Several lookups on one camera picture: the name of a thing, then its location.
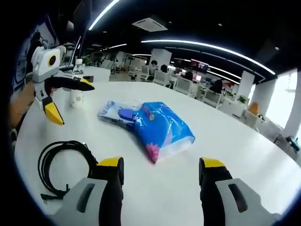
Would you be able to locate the white office desk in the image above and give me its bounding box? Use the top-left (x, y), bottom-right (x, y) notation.
top-left (82, 66), bottom-right (111, 83)

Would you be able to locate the ceiling air conditioner vent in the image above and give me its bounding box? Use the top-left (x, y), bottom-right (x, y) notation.
top-left (132, 16), bottom-right (168, 32)

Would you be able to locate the narrow bright window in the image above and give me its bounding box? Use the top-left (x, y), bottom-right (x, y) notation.
top-left (268, 77), bottom-right (292, 129)

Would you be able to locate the dark desk monitor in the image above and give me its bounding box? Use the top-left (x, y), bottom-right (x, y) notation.
top-left (65, 21), bottom-right (83, 66)

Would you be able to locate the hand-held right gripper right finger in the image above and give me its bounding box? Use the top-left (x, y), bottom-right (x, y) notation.
top-left (199, 157), bottom-right (282, 226)

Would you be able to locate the row of white office chairs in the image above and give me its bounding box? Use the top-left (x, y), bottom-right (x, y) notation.
top-left (110, 63), bottom-right (229, 109)

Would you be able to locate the long curved ceiling light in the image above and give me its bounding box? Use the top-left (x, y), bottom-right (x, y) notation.
top-left (88, 0), bottom-right (120, 30)
top-left (141, 39), bottom-right (276, 74)

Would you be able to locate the white table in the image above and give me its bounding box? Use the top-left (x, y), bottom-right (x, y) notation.
top-left (14, 81), bottom-right (301, 222)

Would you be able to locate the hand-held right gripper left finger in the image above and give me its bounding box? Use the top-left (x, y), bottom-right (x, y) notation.
top-left (55, 156), bottom-right (125, 226)

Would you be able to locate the wet wipes pack blue lid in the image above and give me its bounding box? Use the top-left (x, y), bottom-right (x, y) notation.
top-left (97, 100), bottom-right (142, 129)

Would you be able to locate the wall screen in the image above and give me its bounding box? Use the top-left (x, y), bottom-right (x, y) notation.
top-left (190, 58), bottom-right (209, 71)

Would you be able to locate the blue white wall poster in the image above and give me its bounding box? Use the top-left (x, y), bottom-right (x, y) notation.
top-left (14, 16), bottom-right (59, 91)

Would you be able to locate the teal and black object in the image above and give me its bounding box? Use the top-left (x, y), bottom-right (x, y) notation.
top-left (285, 135), bottom-right (301, 148)

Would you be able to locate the white paper cup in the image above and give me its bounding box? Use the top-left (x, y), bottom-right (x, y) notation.
top-left (70, 90), bottom-right (85, 109)

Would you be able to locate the black cable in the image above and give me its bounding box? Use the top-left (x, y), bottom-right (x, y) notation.
top-left (37, 140), bottom-right (99, 203)

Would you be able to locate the blue tissue pack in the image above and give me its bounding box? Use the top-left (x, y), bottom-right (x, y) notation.
top-left (133, 101), bottom-right (196, 164)

